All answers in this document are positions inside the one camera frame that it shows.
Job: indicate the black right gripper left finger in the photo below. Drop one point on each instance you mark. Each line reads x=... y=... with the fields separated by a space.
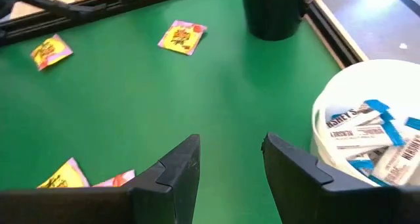
x=170 y=191

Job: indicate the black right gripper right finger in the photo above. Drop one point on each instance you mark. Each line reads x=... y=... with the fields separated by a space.
x=305 y=194

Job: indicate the yellow Sour Patch candy packet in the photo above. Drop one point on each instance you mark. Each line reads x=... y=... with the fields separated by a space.
x=65 y=178
x=182 y=36
x=50 y=51
x=116 y=179

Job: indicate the white blue candy bar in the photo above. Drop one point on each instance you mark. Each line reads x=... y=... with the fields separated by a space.
x=400 y=158
x=361 y=161
x=354 y=117
x=364 y=135

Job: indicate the white plastic bucket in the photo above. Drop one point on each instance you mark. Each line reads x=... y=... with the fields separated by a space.
x=361 y=82

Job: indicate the black plastic bucket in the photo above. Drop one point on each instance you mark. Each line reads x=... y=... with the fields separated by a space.
x=272 y=13

